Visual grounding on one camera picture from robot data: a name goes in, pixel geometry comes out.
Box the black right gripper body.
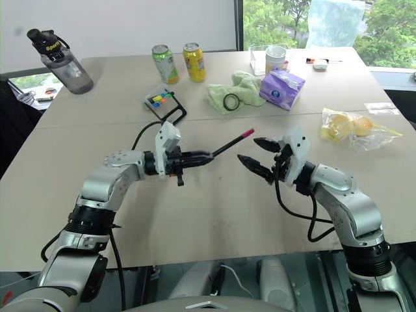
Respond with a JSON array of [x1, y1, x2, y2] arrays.
[[268, 144, 293, 185]]

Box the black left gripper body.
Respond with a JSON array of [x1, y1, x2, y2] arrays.
[[165, 146, 196, 187]]

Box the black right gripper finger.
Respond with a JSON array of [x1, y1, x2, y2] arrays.
[[253, 136, 281, 153], [237, 154, 275, 184]]

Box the black pen with pink cap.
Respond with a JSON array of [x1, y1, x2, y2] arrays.
[[207, 128, 255, 157]]

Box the black tape roll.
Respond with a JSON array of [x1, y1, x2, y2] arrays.
[[222, 93, 242, 113]]

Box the purple tissue pack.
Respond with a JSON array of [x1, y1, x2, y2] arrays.
[[258, 66, 307, 112]]

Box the light green towel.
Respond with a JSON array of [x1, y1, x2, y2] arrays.
[[205, 70, 267, 116]]

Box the clear box of coloured clips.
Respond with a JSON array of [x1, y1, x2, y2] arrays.
[[141, 84, 177, 112]]

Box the plastic bag of yellow fruit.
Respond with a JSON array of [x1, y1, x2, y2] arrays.
[[319, 107, 404, 153]]

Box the clear acrylic box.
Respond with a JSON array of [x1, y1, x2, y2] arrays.
[[248, 43, 291, 77]]

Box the white cup with yellow label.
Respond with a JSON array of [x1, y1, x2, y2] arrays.
[[265, 45, 288, 75]]

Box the yellow drink can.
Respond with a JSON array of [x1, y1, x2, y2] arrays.
[[182, 42, 207, 83]]

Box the green drink can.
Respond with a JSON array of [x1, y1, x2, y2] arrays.
[[151, 44, 181, 86]]

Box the translucent blue chair back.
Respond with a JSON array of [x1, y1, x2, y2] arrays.
[[305, 0, 367, 50]]

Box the grey sports water bottle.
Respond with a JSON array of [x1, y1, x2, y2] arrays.
[[26, 28, 95, 96]]

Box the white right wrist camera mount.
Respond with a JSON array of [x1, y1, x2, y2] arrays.
[[280, 125, 311, 189]]

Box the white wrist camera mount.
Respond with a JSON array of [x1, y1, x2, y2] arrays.
[[154, 121, 182, 178], [280, 125, 311, 189]]

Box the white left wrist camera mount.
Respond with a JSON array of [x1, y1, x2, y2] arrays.
[[154, 121, 182, 178]]

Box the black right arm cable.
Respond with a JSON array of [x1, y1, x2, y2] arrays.
[[274, 177, 336, 243]]

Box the thin white cable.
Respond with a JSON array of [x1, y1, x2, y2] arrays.
[[220, 264, 257, 299]]

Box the dark window frame post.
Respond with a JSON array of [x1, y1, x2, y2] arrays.
[[233, 0, 245, 52]]

